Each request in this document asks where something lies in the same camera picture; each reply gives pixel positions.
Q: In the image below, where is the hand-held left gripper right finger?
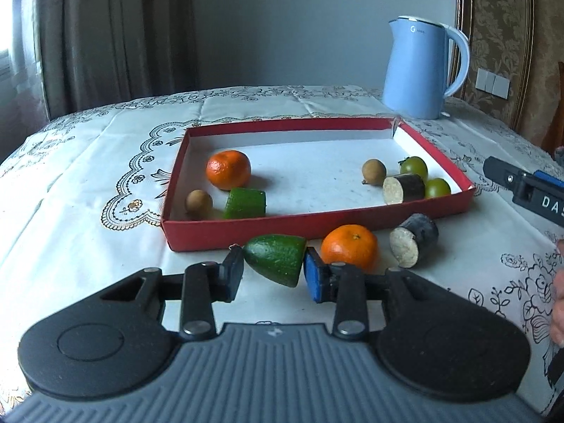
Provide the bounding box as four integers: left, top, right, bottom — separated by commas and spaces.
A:
304, 247, 446, 342

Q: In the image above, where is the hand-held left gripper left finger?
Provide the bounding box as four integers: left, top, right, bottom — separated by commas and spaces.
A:
99, 247, 244, 341

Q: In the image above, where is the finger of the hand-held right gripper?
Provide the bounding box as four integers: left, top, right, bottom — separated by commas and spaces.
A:
532, 170, 564, 186
482, 156, 523, 191

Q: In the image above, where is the green cucumber end piece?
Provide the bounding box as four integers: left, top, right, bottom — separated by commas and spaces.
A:
243, 234, 307, 289

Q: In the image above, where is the green tomato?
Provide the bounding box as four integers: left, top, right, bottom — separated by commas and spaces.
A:
424, 178, 452, 199
399, 155, 428, 178

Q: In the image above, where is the brown longan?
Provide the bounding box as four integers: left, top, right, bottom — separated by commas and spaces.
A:
185, 189, 214, 217
362, 159, 387, 185

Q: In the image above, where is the dark eggplant piece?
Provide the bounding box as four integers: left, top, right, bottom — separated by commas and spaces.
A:
389, 213, 440, 269
382, 173, 426, 206

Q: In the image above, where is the red cardboard box tray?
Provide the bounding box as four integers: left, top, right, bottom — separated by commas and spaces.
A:
161, 116, 476, 253

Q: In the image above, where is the person's right hand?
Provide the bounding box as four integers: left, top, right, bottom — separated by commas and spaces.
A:
551, 238, 564, 344

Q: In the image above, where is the orange tangerine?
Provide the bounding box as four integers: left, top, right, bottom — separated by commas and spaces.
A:
206, 150, 252, 190
320, 224, 379, 273

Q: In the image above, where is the light blue electric kettle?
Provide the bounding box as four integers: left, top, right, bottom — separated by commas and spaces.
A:
381, 15, 471, 121

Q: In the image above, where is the white embroidered tablecloth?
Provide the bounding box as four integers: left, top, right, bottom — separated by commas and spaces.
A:
0, 85, 564, 408

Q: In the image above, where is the brown curtain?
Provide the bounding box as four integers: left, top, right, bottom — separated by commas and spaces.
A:
9, 0, 199, 121

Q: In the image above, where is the window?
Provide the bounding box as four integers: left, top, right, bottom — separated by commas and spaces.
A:
0, 0, 18, 81

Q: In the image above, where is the white wall switch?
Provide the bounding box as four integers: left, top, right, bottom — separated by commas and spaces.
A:
477, 68, 512, 98

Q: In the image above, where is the brown wooden arched frame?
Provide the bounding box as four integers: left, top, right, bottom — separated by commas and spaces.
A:
454, 0, 537, 135

